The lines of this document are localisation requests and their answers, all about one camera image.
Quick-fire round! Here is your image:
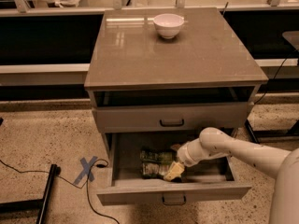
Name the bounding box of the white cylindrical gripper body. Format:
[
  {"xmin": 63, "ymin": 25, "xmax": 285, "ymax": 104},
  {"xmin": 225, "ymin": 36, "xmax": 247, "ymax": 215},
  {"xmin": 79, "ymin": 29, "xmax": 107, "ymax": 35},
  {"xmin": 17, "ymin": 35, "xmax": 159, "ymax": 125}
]
[{"xmin": 177, "ymin": 139, "xmax": 213, "ymax": 167}]

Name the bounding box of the green jalapeno chip bag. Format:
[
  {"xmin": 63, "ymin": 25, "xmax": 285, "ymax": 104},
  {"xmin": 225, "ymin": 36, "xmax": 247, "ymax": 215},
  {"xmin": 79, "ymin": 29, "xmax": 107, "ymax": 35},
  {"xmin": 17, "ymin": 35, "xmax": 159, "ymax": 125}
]
[{"xmin": 140, "ymin": 149, "xmax": 176, "ymax": 179}]

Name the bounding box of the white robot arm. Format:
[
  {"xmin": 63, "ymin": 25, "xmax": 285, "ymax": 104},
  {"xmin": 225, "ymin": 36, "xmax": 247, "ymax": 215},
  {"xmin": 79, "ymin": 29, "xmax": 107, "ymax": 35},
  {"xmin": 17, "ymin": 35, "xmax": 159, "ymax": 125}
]
[{"xmin": 164, "ymin": 127, "xmax": 299, "ymax": 224}]

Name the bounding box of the open grey middle drawer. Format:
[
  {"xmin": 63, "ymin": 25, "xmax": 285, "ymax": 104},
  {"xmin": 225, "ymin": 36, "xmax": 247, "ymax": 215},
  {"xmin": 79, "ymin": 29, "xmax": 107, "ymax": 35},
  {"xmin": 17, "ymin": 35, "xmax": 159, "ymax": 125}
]
[{"xmin": 97, "ymin": 131, "xmax": 251, "ymax": 205}]

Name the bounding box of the closed grey top drawer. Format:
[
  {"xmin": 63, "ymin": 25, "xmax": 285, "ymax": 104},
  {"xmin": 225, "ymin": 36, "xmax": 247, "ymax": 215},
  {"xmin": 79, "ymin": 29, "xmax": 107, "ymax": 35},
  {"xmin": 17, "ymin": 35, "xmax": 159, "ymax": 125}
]
[{"xmin": 92, "ymin": 102, "xmax": 252, "ymax": 133}]

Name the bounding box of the grey drawer cabinet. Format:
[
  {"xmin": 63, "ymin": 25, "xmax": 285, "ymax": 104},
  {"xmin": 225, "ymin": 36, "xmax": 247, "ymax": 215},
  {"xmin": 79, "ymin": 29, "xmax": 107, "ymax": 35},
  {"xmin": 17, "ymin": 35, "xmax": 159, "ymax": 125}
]
[{"xmin": 83, "ymin": 7, "xmax": 269, "ymax": 156}]

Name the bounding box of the black stand leg right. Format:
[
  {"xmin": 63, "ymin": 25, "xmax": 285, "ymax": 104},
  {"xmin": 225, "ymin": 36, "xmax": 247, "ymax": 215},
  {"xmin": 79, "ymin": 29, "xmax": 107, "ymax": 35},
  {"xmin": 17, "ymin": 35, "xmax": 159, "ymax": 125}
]
[{"xmin": 245, "ymin": 120, "xmax": 259, "ymax": 144}]

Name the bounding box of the black stand leg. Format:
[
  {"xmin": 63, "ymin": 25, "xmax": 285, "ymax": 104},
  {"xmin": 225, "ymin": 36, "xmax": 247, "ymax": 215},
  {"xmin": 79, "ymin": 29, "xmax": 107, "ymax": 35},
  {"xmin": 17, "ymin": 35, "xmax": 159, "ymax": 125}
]
[
  {"xmin": 0, "ymin": 164, "xmax": 61, "ymax": 224},
  {"xmin": 245, "ymin": 120, "xmax": 259, "ymax": 144}
]

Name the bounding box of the blue tape cross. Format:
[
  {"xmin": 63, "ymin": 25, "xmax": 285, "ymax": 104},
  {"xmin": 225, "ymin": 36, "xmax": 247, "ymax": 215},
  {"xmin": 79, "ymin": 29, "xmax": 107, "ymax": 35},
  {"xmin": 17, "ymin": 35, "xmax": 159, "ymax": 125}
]
[{"xmin": 74, "ymin": 156, "xmax": 97, "ymax": 185}]

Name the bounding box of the white ceramic bowl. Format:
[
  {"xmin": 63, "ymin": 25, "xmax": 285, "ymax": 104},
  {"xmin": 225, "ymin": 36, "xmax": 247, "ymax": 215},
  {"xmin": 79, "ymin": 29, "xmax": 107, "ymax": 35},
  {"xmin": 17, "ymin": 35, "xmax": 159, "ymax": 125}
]
[{"xmin": 153, "ymin": 13, "xmax": 184, "ymax": 39}]

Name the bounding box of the black stand leg left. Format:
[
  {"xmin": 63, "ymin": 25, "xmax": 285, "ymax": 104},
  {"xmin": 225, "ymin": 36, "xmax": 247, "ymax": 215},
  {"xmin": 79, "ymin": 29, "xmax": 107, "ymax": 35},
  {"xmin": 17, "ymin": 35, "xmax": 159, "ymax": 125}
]
[{"xmin": 0, "ymin": 164, "xmax": 61, "ymax": 224}]

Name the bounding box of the black floor cable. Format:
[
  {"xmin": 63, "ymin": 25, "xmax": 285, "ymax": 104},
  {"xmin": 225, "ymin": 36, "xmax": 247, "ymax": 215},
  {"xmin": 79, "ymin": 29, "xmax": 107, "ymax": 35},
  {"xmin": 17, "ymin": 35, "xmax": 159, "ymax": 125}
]
[{"xmin": 0, "ymin": 158, "xmax": 121, "ymax": 224}]

